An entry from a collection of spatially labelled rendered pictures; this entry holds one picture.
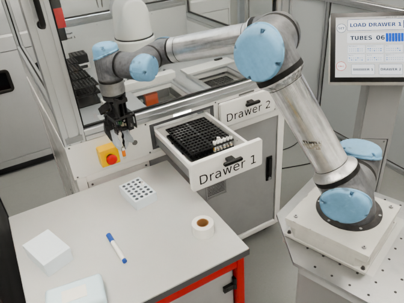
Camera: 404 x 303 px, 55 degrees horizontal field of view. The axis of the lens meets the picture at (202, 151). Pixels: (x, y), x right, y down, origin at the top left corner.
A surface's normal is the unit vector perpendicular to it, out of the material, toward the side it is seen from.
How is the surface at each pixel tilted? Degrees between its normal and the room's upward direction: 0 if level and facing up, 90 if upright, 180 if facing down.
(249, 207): 90
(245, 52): 83
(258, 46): 83
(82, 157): 90
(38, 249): 0
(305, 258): 0
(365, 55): 50
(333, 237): 0
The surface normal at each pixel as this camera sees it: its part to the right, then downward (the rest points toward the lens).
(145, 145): 0.50, 0.44
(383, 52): -0.17, -0.12
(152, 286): -0.07, -0.84
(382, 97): -0.16, 0.54
